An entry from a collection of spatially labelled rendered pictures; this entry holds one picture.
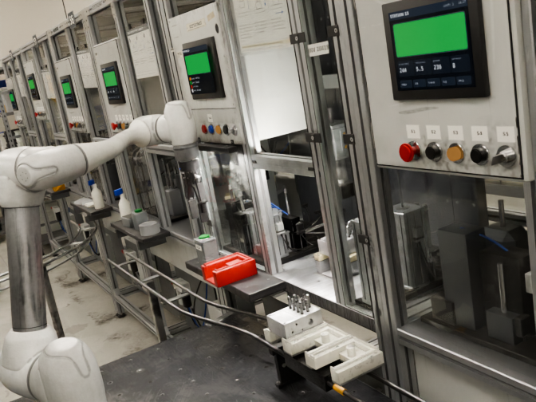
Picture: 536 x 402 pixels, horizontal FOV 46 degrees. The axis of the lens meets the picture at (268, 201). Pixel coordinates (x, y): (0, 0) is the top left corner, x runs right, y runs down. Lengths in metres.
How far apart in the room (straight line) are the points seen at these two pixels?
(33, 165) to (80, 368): 0.58
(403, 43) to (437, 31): 0.10
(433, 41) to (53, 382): 1.33
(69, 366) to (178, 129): 0.87
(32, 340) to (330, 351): 0.90
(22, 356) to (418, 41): 1.42
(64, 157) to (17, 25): 7.49
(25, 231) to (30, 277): 0.14
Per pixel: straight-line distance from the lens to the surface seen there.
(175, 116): 2.23
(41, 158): 1.86
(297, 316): 1.79
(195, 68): 2.24
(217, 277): 2.15
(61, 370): 1.89
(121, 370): 2.31
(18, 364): 2.05
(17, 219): 2.01
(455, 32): 1.24
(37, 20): 9.38
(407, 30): 1.33
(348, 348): 1.66
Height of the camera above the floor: 1.65
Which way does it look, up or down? 13 degrees down
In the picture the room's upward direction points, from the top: 10 degrees counter-clockwise
